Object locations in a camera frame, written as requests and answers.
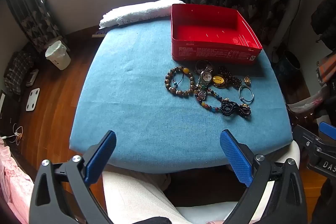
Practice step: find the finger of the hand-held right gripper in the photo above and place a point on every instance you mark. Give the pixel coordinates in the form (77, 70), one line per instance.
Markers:
(328, 130)
(308, 138)

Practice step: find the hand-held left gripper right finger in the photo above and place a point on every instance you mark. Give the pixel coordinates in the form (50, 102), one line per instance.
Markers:
(235, 155)

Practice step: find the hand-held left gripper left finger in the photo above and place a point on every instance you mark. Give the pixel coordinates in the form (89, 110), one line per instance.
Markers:
(101, 154)

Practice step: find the silver bangle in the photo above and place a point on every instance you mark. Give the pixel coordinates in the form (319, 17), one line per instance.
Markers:
(241, 97)

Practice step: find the small gold charm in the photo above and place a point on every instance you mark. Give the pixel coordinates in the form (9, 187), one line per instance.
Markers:
(247, 80)

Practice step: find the silver wristwatch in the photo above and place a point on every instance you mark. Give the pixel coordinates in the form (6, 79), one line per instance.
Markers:
(206, 77)

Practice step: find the red tin box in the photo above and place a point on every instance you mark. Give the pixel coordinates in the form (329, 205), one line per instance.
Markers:
(212, 32)

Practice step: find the clear plastic bag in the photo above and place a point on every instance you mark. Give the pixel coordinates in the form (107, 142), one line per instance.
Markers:
(307, 102)

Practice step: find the person's white trouser legs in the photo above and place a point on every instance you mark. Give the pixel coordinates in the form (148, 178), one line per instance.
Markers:
(136, 197)

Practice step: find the orange patterned box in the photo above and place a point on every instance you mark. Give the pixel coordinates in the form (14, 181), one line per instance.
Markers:
(325, 73)

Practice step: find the blue table cloth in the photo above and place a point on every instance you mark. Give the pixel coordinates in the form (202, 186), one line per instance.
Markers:
(136, 98)

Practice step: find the black vase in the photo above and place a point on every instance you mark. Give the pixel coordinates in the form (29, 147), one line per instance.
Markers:
(288, 65)

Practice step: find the yellow amber pendant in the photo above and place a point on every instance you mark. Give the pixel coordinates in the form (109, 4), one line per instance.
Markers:
(218, 80)

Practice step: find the white bathroom scale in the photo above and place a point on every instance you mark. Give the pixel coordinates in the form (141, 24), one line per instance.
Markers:
(32, 100)

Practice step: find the pink blanket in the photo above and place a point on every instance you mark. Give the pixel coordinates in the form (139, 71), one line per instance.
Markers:
(14, 187)

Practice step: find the white trash bin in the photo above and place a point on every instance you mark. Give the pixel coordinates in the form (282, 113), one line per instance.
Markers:
(58, 54)

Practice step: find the black jacket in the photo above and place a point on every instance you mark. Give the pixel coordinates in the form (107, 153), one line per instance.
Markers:
(324, 19)

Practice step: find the plaid cloth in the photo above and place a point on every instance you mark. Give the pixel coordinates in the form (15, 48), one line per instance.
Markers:
(18, 71)

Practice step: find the white rolled tube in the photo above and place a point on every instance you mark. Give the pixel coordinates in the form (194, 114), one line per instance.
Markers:
(287, 19)

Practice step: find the printed book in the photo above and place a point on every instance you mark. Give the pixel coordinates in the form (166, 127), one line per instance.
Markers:
(99, 33)

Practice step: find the white lace cloth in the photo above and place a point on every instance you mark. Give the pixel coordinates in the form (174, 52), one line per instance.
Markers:
(136, 12)

